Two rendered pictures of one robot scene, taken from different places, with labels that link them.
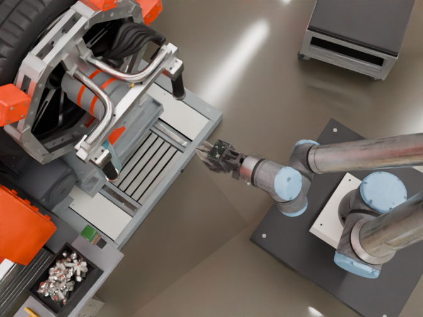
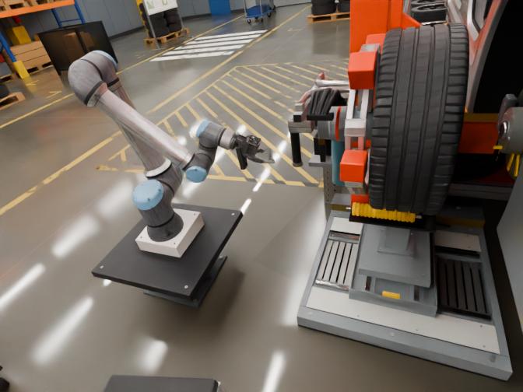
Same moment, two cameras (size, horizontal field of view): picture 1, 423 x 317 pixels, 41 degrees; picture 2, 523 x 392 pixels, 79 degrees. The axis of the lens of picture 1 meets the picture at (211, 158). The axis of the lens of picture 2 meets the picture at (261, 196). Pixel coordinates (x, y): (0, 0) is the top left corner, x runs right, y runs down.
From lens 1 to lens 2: 2.10 m
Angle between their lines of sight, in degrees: 72
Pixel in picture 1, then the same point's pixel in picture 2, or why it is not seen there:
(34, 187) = not seen: hidden behind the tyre
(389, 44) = (119, 380)
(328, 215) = (189, 220)
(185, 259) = (288, 232)
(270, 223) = (229, 220)
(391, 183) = (141, 194)
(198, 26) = not seen: outside the picture
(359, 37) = (154, 379)
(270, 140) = (249, 320)
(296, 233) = (212, 221)
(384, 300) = not seen: hidden behind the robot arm
